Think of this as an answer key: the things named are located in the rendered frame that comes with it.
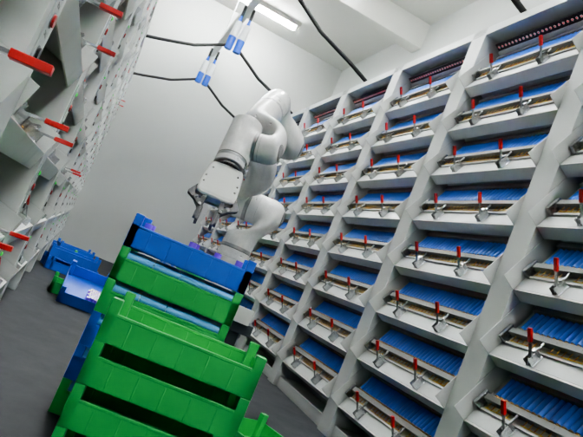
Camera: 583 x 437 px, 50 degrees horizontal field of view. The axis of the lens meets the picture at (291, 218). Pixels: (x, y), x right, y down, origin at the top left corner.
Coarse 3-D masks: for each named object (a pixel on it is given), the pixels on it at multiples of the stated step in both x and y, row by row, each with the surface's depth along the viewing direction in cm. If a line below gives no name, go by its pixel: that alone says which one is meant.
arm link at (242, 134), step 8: (240, 120) 162; (248, 120) 162; (256, 120) 163; (232, 128) 161; (240, 128) 161; (248, 128) 161; (256, 128) 163; (232, 136) 159; (240, 136) 159; (248, 136) 160; (256, 136) 160; (224, 144) 159; (232, 144) 158; (240, 144) 158; (248, 144) 159; (240, 152) 157; (248, 152) 159; (248, 160) 160
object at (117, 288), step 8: (120, 288) 141; (128, 288) 146; (136, 296) 142; (144, 296) 143; (152, 296) 150; (152, 304) 142; (160, 304) 142; (168, 304) 154; (168, 312) 142; (176, 312) 143; (184, 312) 143; (192, 312) 151; (192, 320) 145; (200, 320) 143; (208, 320) 149; (208, 328) 143; (216, 328) 144
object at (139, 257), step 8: (128, 256) 142; (136, 256) 142; (144, 256) 154; (144, 264) 142; (152, 264) 142; (160, 264) 145; (168, 272) 143; (176, 272) 143; (184, 272) 160; (184, 280) 143; (192, 280) 143; (200, 280) 150; (200, 288) 144; (208, 288) 144; (216, 288) 145; (224, 288) 161; (224, 296) 144; (232, 296) 145
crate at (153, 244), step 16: (144, 224) 160; (128, 240) 141; (144, 240) 142; (160, 240) 142; (160, 256) 142; (176, 256) 143; (192, 256) 143; (208, 256) 143; (192, 272) 143; (208, 272) 143; (224, 272) 144; (240, 272) 144; (240, 288) 144
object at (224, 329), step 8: (112, 280) 140; (104, 288) 140; (112, 288) 140; (104, 296) 140; (112, 296) 140; (120, 296) 140; (96, 304) 140; (104, 304) 140; (136, 304) 141; (144, 304) 141; (104, 312) 140; (152, 312) 141; (160, 312) 141; (176, 320) 142; (184, 320) 142; (192, 328) 142; (200, 328) 142; (224, 328) 143; (216, 336) 143; (224, 336) 143
